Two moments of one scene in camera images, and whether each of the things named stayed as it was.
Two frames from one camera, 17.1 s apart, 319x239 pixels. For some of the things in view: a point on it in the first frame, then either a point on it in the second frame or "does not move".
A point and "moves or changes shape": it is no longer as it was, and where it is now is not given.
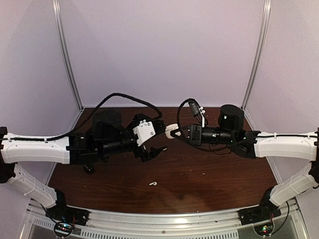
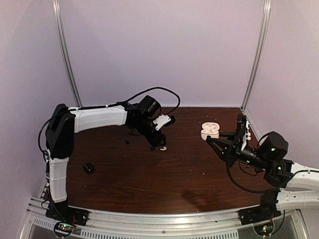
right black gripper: [194, 138] to [231, 152]
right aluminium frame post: [258, 56] does not move
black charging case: [89, 169] does not move
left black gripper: [146, 156] to [154, 140]
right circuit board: [264, 229] does not move
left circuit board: [63, 229] does not move
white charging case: [169, 128] moves or changes shape
